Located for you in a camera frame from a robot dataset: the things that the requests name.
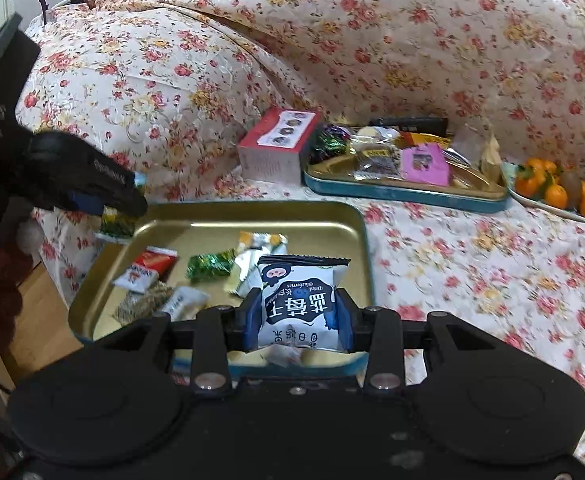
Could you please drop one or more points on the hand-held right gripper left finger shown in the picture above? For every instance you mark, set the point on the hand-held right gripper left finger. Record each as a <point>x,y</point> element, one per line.
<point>252,320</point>

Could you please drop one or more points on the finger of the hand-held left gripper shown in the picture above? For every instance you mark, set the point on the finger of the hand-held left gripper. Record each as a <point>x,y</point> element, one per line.
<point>72,165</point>
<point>117,202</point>

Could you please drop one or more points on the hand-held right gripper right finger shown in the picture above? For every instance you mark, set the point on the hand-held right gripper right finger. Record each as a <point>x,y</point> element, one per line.
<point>348,322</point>

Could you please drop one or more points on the green yellow snack packet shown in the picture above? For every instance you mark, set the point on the green yellow snack packet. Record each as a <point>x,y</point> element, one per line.
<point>115,225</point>

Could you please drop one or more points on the blue white dried fruit packet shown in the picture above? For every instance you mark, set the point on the blue white dried fruit packet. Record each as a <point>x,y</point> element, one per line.
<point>297,305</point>

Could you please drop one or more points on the small clear candy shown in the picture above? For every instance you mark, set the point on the small clear candy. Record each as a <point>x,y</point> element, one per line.
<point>285,355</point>

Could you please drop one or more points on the white grey snack packet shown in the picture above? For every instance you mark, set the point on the white grey snack packet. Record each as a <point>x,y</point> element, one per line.
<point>187,302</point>

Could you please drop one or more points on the red and white snack packet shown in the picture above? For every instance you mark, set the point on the red and white snack packet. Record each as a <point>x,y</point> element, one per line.
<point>145,270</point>

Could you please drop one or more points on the gold tin tray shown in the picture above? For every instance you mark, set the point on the gold tin tray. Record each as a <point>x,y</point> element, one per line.
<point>197,230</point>

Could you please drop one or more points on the speckled clear snack packet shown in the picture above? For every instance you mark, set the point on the speckled clear snack packet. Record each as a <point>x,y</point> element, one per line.
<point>142,302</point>

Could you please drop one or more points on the teal tin tray with snacks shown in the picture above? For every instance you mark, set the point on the teal tin tray with snacks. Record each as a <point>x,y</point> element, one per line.
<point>407,195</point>

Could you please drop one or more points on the dark hook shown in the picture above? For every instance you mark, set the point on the dark hook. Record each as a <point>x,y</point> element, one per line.
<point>44,5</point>

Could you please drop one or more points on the dark clear snack packet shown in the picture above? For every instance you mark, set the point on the dark clear snack packet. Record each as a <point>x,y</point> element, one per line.
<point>380,165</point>

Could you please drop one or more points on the red and white box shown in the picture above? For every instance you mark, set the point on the red and white box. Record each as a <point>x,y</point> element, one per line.
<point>272,150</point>

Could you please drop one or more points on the pink snack packet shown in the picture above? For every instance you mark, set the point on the pink snack packet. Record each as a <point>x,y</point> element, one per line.
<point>425,165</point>

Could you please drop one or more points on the purple green foil candy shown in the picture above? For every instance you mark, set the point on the purple green foil candy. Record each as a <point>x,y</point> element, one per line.
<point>330,144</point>

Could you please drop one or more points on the orange snack packet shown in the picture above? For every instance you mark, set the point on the orange snack packet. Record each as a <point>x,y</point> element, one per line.
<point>427,140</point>

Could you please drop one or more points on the black remote control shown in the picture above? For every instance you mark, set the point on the black remote control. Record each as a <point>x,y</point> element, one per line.
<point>407,124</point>

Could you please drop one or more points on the beige paper wrapper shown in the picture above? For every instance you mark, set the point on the beige paper wrapper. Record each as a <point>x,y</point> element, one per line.
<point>491,152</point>

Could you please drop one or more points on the pale fruit plate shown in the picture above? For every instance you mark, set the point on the pale fruit plate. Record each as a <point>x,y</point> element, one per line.
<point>562,212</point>

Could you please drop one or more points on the brown kiwi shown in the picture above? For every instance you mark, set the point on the brown kiwi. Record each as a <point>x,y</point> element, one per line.
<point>571,185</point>

